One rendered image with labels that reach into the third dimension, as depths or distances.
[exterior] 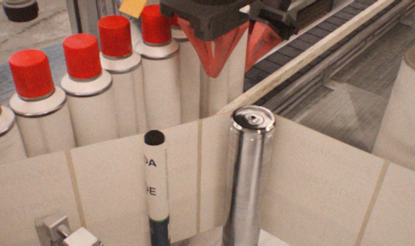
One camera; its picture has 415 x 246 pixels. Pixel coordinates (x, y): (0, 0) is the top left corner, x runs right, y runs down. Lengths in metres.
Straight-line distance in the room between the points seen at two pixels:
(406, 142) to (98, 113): 0.33
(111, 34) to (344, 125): 0.39
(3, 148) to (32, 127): 0.03
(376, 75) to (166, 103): 0.53
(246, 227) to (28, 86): 0.24
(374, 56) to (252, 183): 0.68
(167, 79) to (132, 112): 0.06
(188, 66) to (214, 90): 0.07
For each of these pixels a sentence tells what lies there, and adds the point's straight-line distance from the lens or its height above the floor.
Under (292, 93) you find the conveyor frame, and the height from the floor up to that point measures 0.87.
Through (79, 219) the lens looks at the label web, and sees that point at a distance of 0.40.
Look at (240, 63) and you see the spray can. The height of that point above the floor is 0.96.
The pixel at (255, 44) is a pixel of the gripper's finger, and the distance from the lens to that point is 0.68.
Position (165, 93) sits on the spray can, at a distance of 0.53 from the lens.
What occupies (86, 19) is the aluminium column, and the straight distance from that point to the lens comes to 0.62.
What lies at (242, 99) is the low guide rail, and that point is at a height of 0.91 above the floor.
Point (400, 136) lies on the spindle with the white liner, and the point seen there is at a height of 0.99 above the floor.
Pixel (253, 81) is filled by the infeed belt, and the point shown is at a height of 0.88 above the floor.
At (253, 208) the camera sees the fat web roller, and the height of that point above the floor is 0.98.
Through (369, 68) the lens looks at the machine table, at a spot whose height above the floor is 0.83.
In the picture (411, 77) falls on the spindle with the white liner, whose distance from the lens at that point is 0.50.
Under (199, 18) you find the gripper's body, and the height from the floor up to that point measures 1.11.
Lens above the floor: 1.28
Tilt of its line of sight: 38 degrees down
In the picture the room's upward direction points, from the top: 2 degrees clockwise
